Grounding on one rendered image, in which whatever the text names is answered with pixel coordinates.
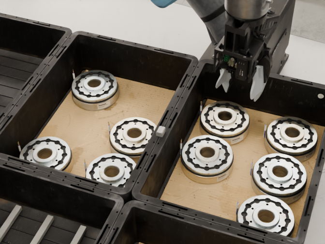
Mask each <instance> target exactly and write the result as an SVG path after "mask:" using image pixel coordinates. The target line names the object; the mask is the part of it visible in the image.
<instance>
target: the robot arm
mask: <svg viewBox="0 0 325 244"><path fill-rule="evenodd" d="M150 1H151V2H152V3H153V4H155V5H156V6H157V7H159V8H166V7H167V6H169V5H171V4H173V3H174V2H175V1H177V0H150ZM186 1H187V2H188V4H189V5H190V6H191V7H192V8H193V10H194V11H195V12H196V13H197V15H198V16H199V17H200V18H201V20H202V21H203V22H204V24H205V26H206V28H207V31H208V34H209V36H210V39H211V42H212V44H213V47H214V48H215V49H214V67H213V72H215V71H216V70H217V68H218V67H219V66H220V74H221V75H220V77H219V79H218V81H217V83H216V88H218V87H219V86H220V85H221V84H222V86H223V88H224V90H225V92H226V93H228V91H229V89H230V86H231V84H232V82H233V81H232V76H233V75H236V79H239V80H243V81H245V79H246V78H247V77H248V78H249V79H248V83H250V81H251V80H252V79H253V82H252V87H251V92H250V99H253V101H254V102H255V101H256V100H257V99H258V98H259V97H260V96H261V94H262V92H263V90H264V87H265V85H266V82H267V80H268V77H269V75H270V72H271V69H272V66H273V59H272V55H271V48H268V47H267V44H268V40H267V39H266V38H265V34H261V32H264V31H268V30H271V29H274V28H276V27H277V24H278V20H279V17H280V15H277V14H275V13H274V12H273V11H270V10H269V4H272V2H273V0H186ZM217 54H218V61H217V62H216V55H217ZM220 60H221V62H220Z"/></svg>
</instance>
